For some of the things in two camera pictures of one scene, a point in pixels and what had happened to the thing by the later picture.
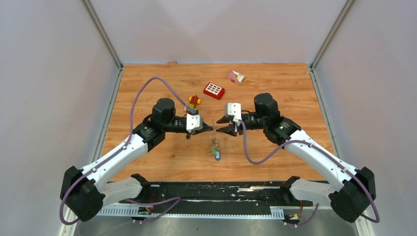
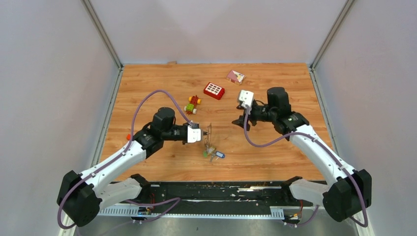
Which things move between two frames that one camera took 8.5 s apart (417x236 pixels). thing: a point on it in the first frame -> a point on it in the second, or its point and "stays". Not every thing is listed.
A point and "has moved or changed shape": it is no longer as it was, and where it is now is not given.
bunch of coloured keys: (217, 152) has moved or changed shape
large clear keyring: (214, 135) has moved or changed shape
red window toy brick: (214, 90) stays
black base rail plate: (235, 199) stays
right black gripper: (232, 129) -> (240, 121)
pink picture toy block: (235, 77) stays
